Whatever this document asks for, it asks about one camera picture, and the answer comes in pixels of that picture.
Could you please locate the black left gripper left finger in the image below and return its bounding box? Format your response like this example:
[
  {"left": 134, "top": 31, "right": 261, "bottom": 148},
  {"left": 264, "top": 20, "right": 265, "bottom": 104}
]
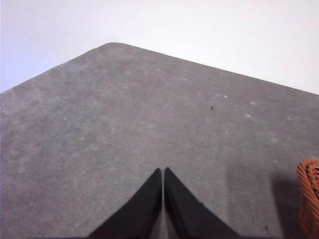
[{"left": 88, "top": 168, "right": 162, "bottom": 239}]

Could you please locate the brown wicker basket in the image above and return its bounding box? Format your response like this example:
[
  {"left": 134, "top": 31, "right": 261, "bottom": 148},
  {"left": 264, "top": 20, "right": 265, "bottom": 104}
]
[{"left": 297, "top": 159, "right": 319, "bottom": 239}]

